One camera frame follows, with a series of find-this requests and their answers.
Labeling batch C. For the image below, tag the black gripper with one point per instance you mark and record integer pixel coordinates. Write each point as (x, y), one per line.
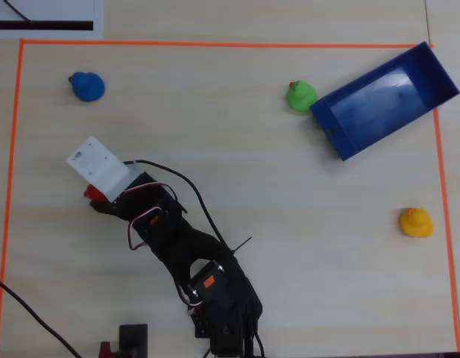
(111, 209)

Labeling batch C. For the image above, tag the red rubber duck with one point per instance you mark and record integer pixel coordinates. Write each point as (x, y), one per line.
(93, 193)

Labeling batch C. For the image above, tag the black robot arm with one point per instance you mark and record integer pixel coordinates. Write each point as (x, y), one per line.
(214, 283)

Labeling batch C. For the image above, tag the blue rubber duck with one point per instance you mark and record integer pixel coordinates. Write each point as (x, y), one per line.
(88, 86)

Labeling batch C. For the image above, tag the green rubber duck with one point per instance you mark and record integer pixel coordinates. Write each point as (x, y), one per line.
(300, 96)

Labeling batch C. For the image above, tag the blue plastic box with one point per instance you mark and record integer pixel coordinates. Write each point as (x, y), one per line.
(378, 108)

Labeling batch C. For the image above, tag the yellow rubber duck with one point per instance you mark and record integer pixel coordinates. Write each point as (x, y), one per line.
(416, 223)

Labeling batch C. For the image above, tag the black table clamp block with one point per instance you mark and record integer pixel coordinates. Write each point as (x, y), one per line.
(132, 337)

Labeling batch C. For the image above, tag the black zip tie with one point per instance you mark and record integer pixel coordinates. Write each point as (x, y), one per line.
(242, 245)

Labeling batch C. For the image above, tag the black strip on paper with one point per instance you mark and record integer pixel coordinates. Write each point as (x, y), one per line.
(58, 25)

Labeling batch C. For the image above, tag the long orange tape strip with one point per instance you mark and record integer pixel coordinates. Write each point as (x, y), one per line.
(214, 44)

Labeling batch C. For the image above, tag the white paper sheet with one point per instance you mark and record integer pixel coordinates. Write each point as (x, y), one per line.
(47, 11)

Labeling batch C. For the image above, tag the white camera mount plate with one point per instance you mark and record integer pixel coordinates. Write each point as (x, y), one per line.
(97, 168)

